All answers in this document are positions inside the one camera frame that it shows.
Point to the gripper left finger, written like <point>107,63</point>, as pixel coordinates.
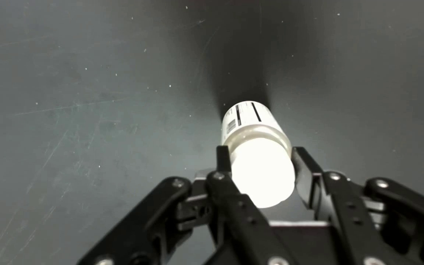
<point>230,206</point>

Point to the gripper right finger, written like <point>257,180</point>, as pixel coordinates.
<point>348,213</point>

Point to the white plastic bottle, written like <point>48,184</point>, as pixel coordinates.
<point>260,158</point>

